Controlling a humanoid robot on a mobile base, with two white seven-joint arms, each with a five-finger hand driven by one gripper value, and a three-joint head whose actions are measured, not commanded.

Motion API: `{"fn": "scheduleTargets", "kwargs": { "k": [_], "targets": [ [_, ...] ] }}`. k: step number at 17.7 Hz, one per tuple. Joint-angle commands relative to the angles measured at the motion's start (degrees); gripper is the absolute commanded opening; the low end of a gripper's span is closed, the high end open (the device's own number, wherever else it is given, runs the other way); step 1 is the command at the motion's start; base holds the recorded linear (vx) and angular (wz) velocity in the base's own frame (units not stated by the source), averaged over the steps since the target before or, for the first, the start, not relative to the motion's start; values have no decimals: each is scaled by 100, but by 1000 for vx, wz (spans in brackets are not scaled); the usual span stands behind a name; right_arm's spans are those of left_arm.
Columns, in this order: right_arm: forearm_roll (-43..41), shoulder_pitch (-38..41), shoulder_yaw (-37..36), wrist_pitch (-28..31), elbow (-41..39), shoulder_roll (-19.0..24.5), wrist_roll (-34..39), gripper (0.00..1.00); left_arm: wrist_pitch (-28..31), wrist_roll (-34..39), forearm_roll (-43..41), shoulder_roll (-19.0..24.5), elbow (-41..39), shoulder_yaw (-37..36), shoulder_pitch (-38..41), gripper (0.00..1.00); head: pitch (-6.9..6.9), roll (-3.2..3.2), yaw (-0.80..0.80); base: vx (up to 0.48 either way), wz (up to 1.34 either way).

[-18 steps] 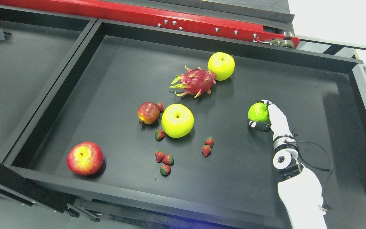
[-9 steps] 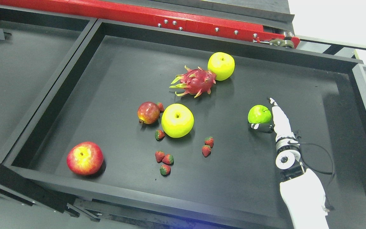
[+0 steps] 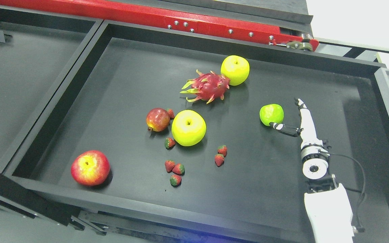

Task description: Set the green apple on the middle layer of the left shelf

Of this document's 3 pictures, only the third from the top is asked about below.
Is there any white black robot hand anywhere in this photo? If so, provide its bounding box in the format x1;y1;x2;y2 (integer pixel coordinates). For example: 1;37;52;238
269;98;323;150

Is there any green apple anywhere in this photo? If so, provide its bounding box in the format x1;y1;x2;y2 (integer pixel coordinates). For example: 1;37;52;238
259;104;284;126

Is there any small yellow apple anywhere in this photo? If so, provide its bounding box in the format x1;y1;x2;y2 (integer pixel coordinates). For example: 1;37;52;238
220;55;250;86

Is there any large yellow apple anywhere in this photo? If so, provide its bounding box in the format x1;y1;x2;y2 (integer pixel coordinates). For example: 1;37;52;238
171;109;207;146

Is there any red apple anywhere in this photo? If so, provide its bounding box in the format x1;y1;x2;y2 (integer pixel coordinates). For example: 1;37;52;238
71;150;110;187

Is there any strawberry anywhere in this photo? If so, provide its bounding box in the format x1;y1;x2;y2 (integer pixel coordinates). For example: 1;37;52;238
170;175;182;187
164;137;176;149
166;109;175;119
172;163;185;175
217;144;228;157
164;160;176;173
214;153;225;167

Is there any pink dragon fruit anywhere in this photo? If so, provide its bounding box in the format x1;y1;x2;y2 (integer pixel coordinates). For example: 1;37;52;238
180;70;230;104

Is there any red pomegranate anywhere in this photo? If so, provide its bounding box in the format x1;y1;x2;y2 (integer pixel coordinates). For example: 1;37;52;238
146;108;171;132

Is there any red metal beam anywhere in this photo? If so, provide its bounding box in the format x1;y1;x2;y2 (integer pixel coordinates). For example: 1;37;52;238
0;0;319;51

